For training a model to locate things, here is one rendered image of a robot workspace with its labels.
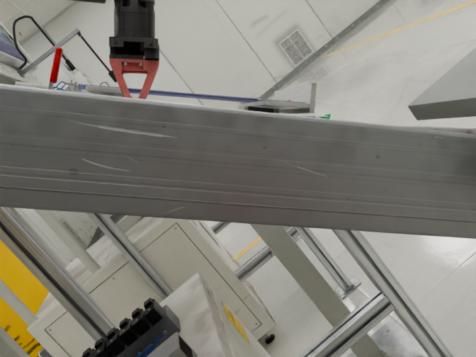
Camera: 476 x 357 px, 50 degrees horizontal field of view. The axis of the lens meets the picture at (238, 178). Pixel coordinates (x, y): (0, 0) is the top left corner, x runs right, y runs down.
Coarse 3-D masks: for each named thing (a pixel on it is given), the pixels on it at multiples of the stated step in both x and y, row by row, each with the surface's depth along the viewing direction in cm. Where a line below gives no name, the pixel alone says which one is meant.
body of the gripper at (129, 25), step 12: (132, 0) 70; (120, 12) 70; (132, 12) 70; (144, 12) 71; (120, 24) 70; (132, 24) 70; (144, 24) 71; (120, 36) 71; (132, 36) 70; (144, 36) 71; (120, 48) 70; (132, 48) 72; (156, 48) 69
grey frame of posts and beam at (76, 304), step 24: (0, 216) 93; (24, 240) 94; (360, 240) 105; (24, 264) 95; (48, 264) 95; (360, 264) 108; (384, 264) 107; (48, 288) 96; (72, 288) 96; (384, 288) 107; (72, 312) 97; (96, 312) 98; (408, 312) 110; (96, 336) 98; (432, 336) 110
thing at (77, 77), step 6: (60, 66) 493; (66, 66) 528; (66, 72) 494; (72, 72) 566; (78, 72) 510; (72, 78) 496; (78, 78) 511; (84, 78) 512; (60, 84) 499; (66, 84) 529; (78, 84) 497; (90, 84) 514; (84, 90) 499
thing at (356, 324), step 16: (144, 304) 82; (368, 304) 110; (384, 304) 108; (128, 320) 83; (144, 320) 80; (160, 320) 80; (176, 320) 83; (352, 320) 108; (368, 320) 108; (112, 336) 81; (128, 336) 79; (144, 336) 79; (160, 336) 75; (176, 336) 67; (336, 336) 107; (352, 336) 107; (96, 352) 80; (112, 352) 79; (128, 352) 79; (144, 352) 74; (160, 352) 66; (176, 352) 64; (192, 352) 68; (304, 352) 110; (320, 352) 106; (336, 352) 107
